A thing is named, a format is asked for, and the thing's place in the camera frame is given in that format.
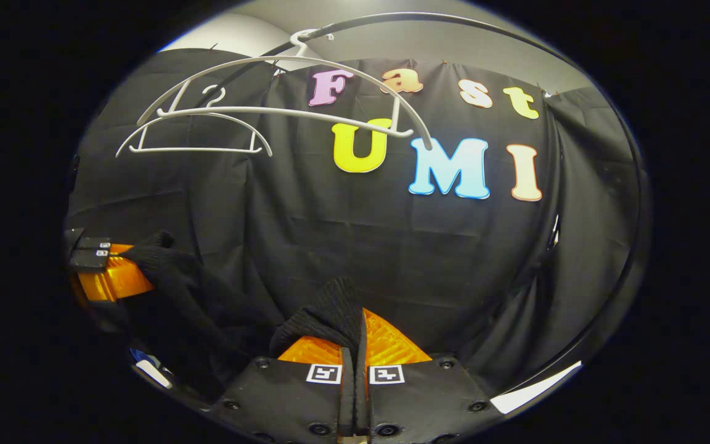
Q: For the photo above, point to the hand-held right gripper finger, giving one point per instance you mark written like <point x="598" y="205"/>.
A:
<point x="361" y="394"/>
<point x="347" y="394"/>

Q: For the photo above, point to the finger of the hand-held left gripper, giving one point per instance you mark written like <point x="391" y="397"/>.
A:
<point x="87" y="240"/>
<point x="114" y="280"/>

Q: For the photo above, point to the black ribbed knit jacket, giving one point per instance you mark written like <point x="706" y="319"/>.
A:
<point x="207" y="308"/>

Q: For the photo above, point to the white plastic clothes hanger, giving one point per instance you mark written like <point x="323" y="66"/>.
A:
<point x="195" y="149"/>
<point x="303" y="57"/>

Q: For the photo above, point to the black metal clothes rack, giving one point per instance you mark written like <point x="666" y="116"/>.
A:
<point x="429" y="15"/>

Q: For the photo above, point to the black backdrop cloth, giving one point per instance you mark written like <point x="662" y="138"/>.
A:
<point x="392" y="246"/>

